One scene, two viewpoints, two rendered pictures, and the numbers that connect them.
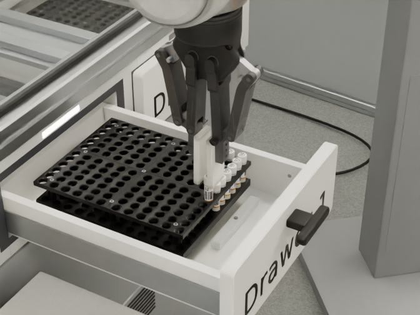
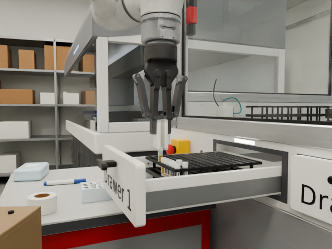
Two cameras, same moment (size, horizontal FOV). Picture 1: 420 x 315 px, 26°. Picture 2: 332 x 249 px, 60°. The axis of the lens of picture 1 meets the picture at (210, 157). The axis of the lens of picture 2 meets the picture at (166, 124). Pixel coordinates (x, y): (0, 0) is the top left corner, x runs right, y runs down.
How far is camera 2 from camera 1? 1.52 m
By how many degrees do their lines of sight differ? 118
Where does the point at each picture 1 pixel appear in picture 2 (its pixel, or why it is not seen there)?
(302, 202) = (119, 167)
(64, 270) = (235, 228)
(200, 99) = (164, 100)
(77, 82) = (253, 126)
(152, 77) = (301, 165)
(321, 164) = (127, 159)
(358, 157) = not seen: outside the picture
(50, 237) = not seen: hidden behind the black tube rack
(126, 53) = (294, 136)
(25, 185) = not seen: hidden behind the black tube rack
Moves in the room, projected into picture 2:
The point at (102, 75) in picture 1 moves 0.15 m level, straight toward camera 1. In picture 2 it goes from (269, 135) to (208, 133)
